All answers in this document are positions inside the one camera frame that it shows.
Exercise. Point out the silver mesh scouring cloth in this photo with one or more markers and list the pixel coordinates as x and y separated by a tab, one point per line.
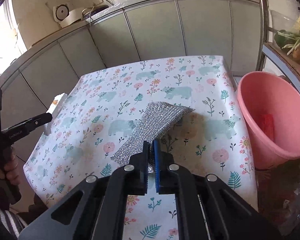
155	122

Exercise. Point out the crumpled clear plastic sheet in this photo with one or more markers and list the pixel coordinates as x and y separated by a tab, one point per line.
297	200

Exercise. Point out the dark green vegetable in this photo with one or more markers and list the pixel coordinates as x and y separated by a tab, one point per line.
281	40

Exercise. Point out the green onions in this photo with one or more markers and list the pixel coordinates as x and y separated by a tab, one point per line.
293	42

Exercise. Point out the metal shelf rack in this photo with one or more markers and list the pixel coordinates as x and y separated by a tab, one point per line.
263	30

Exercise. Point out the clear plastic container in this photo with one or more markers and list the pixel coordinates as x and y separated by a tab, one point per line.
280	21

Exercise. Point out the striped clothing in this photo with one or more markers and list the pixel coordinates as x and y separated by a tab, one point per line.
7	220

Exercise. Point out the pink plastic basin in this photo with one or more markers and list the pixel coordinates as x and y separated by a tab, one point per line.
285	120

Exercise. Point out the yellow foam net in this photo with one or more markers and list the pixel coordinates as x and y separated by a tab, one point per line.
266	126

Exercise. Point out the dark pot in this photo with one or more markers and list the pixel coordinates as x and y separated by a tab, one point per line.
96	11

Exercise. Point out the person's left hand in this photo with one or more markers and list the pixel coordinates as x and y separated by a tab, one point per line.
12	165

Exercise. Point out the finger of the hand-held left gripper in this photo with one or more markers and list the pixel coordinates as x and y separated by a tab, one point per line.
37	121

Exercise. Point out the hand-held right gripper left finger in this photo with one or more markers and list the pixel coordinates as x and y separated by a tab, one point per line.
145	180

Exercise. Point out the white rice cooker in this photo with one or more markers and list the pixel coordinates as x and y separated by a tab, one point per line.
67	15

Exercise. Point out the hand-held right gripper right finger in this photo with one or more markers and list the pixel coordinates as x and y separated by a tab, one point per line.
157	172

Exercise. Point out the floral bear tablecloth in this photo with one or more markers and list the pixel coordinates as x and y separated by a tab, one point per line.
115	85

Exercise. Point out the white foam piece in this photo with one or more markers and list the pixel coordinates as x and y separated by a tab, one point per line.
57	105

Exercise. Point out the grey kitchen cabinet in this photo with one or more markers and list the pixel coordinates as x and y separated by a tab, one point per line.
165	30

